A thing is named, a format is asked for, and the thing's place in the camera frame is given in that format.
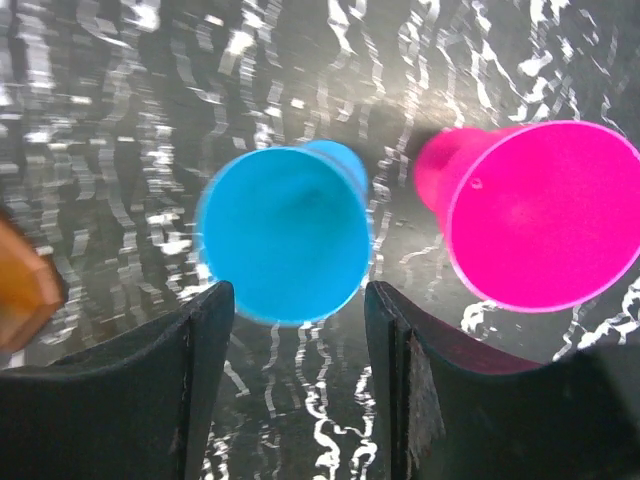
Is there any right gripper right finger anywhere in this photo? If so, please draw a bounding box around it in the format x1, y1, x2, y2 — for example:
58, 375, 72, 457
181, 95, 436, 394
364, 281, 639, 479

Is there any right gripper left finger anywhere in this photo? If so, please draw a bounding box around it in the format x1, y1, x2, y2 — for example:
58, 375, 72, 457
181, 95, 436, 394
1, 281, 235, 479

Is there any orange wine glass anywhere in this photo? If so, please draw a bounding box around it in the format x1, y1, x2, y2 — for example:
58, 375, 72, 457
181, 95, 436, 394
1, 210, 67, 353

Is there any pink wine glass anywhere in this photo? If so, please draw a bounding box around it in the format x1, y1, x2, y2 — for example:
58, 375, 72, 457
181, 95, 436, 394
413, 120, 639, 313

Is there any blue wine glass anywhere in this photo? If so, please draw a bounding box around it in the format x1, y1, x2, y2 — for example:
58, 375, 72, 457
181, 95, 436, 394
194, 140, 372, 326

